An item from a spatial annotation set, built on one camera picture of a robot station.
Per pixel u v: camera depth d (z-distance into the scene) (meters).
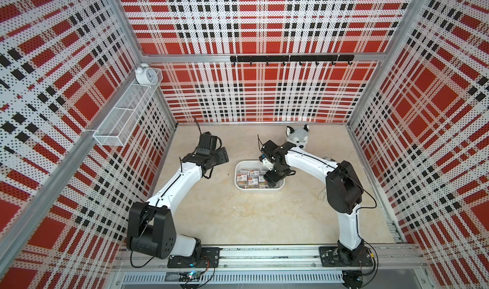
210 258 0.74
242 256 0.75
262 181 0.90
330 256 0.73
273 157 0.68
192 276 0.70
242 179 0.91
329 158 1.01
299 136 0.90
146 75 0.80
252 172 0.96
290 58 0.88
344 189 0.51
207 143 0.66
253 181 0.91
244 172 0.95
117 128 0.91
